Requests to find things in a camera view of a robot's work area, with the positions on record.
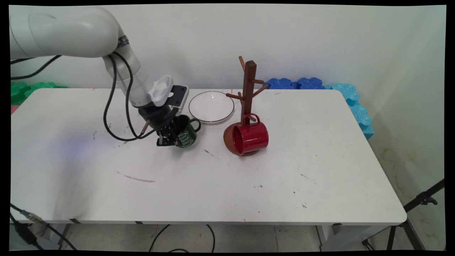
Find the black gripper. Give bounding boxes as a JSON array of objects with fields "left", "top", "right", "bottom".
[{"left": 138, "top": 85, "right": 189, "bottom": 147}]

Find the green enamel mug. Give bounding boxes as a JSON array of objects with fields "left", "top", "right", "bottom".
[{"left": 174, "top": 114, "right": 202, "bottom": 149}]

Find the white plate with black rim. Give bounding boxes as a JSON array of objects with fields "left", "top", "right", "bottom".
[{"left": 188, "top": 91, "right": 235, "bottom": 124}]

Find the red enamel mug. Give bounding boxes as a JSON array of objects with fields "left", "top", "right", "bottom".
[{"left": 232, "top": 113, "right": 269, "bottom": 156}]

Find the brown wooden mug tree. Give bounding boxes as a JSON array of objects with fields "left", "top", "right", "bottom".
[{"left": 223, "top": 56, "right": 269, "bottom": 157}]

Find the dark blue foam mat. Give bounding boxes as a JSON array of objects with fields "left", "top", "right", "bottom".
[
  {"left": 266, "top": 78, "right": 298, "bottom": 90},
  {"left": 296, "top": 77, "right": 326, "bottom": 90}
]

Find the dark metal table leg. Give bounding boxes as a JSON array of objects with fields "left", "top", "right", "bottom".
[{"left": 57, "top": 223, "right": 73, "bottom": 250}]

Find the green foam mat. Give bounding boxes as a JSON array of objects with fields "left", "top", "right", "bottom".
[{"left": 10, "top": 81, "right": 68, "bottom": 106}]

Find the cyan foam mat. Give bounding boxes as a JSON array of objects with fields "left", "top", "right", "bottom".
[{"left": 324, "top": 83, "right": 375, "bottom": 140}]

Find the black tripod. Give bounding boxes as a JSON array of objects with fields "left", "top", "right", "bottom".
[{"left": 362, "top": 179, "right": 445, "bottom": 251}]

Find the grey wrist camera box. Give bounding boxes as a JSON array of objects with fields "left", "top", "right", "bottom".
[{"left": 148, "top": 74, "right": 175, "bottom": 107}]

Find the black cable with brown plug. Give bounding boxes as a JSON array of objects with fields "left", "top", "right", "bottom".
[{"left": 113, "top": 51, "right": 150, "bottom": 139}]

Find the black floor cable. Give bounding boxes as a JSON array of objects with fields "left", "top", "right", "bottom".
[{"left": 149, "top": 224, "right": 216, "bottom": 253}]

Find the cable with usb connector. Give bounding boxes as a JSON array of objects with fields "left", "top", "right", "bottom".
[{"left": 10, "top": 203, "right": 77, "bottom": 251}]

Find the white table leg frame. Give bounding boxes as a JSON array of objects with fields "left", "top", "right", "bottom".
[{"left": 316, "top": 225, "right": 391, "bottom": 251}]

